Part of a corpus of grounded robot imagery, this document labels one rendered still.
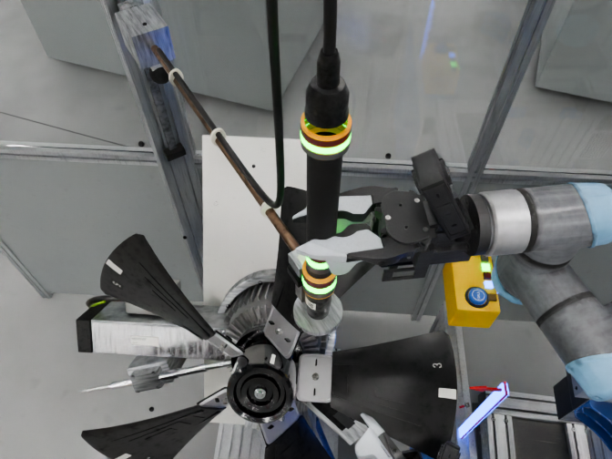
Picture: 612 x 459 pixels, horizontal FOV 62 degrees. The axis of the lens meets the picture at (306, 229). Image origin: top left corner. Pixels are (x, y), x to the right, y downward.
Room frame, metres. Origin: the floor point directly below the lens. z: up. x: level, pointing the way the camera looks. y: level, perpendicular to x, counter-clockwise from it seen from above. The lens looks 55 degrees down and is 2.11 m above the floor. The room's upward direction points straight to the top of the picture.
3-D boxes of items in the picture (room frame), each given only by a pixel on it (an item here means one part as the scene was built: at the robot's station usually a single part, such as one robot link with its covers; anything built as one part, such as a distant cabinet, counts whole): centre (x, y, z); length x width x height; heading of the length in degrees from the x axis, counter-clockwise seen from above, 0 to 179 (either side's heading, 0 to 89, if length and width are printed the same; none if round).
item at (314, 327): (0.33, -0.01, 1.50); 0.09 x 0.07 x 0.10; 31
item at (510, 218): (0.35, -0.22, 1.64); 0.08 x 0.05 x 0.08; 6
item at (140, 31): (0.86, 0.31, 1.54); 0.10 x 0.07 x 0.08; 31
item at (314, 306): (0.32, -0.02, 1.66); 0.04 x 0.04 x 0.46
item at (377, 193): (0.36, -0.08, 1.66); 0.09 x 0.05 x 0.02; 87
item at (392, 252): (0.31, -0.08, 1.66); 0.09 x 0.05 x 0.02; 105
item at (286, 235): (0.58, 0.14, 1.54); 0.54 x 0.01 x 0.01; 31
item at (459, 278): (0.59, -0.40, 1.02); 0.16 x 0.10 x 0.11; 176
